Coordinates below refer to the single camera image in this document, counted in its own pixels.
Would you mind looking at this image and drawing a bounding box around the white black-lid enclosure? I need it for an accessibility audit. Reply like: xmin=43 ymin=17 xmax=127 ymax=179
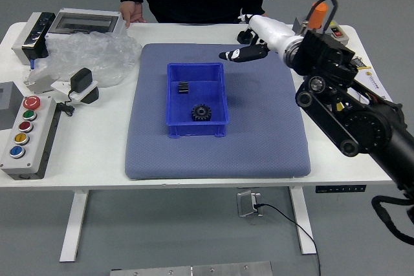
xmin=11 ymin=12 xmax=56 ymax=65

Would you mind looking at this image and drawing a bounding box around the black table control panel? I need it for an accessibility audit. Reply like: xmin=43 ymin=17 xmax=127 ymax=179
xmin=315 ymin=184 xmax=367 ymax=194

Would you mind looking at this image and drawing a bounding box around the grey square box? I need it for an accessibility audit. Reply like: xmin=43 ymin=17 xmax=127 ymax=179
xmin=0 ymin=81 xmax=25 ymax=131

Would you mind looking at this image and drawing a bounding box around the orange cylinder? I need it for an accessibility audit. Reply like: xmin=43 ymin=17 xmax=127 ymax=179
xmin=307 ymin=2 xmax=328 ymax=30

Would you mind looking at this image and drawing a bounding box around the clear plastic bag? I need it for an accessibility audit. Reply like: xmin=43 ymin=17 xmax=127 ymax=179
xmin=27 ymin=31 xmax=142 ymax=89

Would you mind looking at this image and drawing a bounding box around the black floor cable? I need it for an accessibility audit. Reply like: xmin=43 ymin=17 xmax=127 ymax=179
xmin=254 ymin=203 xmax=321 ymax=276

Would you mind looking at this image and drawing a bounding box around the yellow white carton box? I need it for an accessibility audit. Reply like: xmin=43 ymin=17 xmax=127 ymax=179
xmin=354 ymin=67 xmax=394 ymax=102

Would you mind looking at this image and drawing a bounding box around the person's right hand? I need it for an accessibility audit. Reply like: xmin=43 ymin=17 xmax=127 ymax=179
xmin=118 ymin=1 xmax=148 ymax=28

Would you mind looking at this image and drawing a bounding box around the silver metal plate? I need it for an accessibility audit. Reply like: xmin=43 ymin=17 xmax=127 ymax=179
xmin=109 ymin=260 xmax=273 ymax=276

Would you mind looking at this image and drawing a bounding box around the black adapter cord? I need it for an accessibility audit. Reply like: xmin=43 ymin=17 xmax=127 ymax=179
xmin=55 ymin=90 xmax=76 ymax=117

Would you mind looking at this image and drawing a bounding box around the blue push button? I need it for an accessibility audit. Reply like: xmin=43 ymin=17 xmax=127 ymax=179
xmin=8 ymin=145 xmax=25 ymax=159

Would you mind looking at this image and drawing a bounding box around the white socket plate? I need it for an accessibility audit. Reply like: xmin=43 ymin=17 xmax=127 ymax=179
xmin=50 ymin=78 xmax=99 ymax=101

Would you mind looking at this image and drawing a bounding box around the white red-button switch box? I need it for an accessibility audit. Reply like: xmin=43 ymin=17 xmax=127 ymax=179
xmin=325 ymin=19 xmax=349 ymax=46

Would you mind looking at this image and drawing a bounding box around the red mushroom stop button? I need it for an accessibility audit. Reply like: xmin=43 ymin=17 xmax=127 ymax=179
xmin=21 ymin=96 xmax=42 ymax=111

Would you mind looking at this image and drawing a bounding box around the blue plastic box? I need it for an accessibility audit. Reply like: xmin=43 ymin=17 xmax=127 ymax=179
xmin=165 ymin=61 xmax=229 ymax=138

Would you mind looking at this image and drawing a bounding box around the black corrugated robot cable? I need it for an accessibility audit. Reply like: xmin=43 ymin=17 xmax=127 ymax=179
xmin=371 ymin=194 xmax=414 ymax=245

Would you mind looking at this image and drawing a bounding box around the black power adapter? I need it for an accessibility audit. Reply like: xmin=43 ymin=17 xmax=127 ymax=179
xmin=69 ymin=67 xmax=93 ymax=93

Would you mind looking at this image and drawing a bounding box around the grey push-button control box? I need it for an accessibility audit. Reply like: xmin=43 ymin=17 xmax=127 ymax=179
xmin=0 ymin=94 xmax=61 ymax=180

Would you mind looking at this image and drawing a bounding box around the grey-blue padded mat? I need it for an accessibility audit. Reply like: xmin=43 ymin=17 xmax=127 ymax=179
xmin=124 ymin=43 xmax=311 ymax=180

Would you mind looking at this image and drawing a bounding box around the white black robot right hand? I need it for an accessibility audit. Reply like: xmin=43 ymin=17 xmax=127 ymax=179
xmin=219 ymin=13 xmax=297 ymax=64

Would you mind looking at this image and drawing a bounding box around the silver device under table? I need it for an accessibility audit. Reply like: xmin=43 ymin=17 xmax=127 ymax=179
xmin=236 ymin=191 xmax=263 ymax=218

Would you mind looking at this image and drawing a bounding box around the white clear-lid distribution box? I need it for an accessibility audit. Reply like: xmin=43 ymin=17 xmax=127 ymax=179
xmin=45 ymin=7 xmax=127 ymax=43

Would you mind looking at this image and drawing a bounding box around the big black gear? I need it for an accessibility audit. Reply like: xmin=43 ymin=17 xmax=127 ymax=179
xmin=191 ymin=103 xmax=213 ymax=122

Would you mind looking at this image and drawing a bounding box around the white table leg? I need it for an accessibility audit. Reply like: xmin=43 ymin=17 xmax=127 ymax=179
xmin=59 ymin=190 xmax=90 ymax=263
xmin=289 ymin=187 xmax=318 ymax=255

